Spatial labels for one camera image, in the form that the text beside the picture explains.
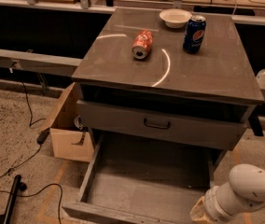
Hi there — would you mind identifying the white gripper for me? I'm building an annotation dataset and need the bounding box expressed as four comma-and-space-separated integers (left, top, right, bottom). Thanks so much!
190, 186, 230, 224

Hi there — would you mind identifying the grey drawer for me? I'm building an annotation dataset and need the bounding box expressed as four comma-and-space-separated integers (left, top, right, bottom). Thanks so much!
63, 133, 212, 224
77, 100, 246, 150

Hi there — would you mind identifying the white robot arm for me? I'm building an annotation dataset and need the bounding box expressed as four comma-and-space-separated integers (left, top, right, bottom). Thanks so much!
190, 164, 265, 224

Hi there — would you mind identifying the grey top drawer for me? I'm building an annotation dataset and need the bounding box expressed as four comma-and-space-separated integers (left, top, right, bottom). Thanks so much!
77, 100, 246, 150

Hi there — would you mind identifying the grey drawer cabinet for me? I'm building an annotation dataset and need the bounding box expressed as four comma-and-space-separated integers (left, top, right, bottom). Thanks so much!
71, 7, 265, 161

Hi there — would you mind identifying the cardboard box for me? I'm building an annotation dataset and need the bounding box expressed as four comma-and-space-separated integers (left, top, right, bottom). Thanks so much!
40, 83, 94, 162

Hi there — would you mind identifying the blue pepsi can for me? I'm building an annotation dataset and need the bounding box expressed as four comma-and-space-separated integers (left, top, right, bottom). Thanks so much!
183, 15, 206, 53

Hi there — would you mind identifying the black stand base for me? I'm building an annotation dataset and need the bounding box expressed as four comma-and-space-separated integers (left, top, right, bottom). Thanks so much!
0, 175, 25, 224

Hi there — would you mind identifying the orange soda can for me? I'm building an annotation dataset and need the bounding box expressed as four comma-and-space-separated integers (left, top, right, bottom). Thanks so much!
132, 30, 153, 60

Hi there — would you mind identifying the white bowl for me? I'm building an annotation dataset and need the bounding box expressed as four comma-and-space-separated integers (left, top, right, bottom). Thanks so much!
160, 8, 192, 28

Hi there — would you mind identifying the black floor cable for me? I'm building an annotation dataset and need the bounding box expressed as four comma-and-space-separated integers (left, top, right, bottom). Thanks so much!
0, 81, 63, 224

